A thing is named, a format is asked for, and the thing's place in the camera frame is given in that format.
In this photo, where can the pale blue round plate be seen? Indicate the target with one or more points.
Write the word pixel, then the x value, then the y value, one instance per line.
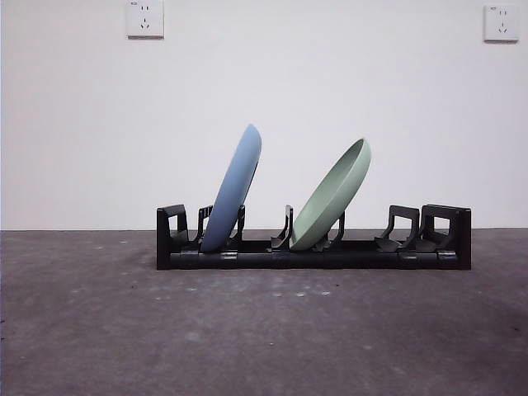
pixel 235 185

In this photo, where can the pale green round plate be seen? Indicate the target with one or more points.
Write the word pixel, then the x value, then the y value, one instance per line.
pixel 330 198

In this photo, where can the black plastic plate rack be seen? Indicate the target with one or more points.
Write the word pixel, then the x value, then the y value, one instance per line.
pixel 330 260

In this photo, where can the white wall socket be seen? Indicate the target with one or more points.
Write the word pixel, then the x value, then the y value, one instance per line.
pixel 145 20
pixel 501 24

